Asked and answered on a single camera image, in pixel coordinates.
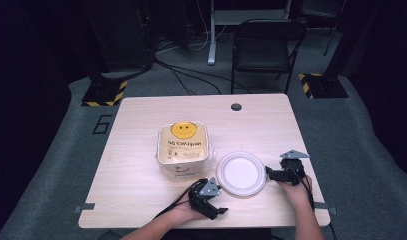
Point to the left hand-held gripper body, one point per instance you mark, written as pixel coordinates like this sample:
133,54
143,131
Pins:
204,200

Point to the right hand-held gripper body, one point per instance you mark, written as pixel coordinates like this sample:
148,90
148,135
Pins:
292,168

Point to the white paper plate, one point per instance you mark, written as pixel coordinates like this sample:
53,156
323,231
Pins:
241,173

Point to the person's left hand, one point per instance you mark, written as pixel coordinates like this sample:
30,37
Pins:
184,210

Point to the person's right hand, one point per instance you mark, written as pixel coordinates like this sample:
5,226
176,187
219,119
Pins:
296,191

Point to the smiley pack of paper bowls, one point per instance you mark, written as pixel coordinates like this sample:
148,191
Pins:
183,150

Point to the black yellow-striped stand base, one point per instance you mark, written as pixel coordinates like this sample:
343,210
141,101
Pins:
104,93
324,86

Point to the black folding chair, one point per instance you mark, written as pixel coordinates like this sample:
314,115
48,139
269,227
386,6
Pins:
262,50

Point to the black stand pole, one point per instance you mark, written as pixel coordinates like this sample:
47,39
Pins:
334,36

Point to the black equipment cabinet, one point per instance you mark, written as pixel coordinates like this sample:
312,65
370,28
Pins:
124,33

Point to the grey metal table bracket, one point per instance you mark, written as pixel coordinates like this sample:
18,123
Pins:
326,208
84,207

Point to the white desk frame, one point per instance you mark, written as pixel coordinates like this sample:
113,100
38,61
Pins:
224,16

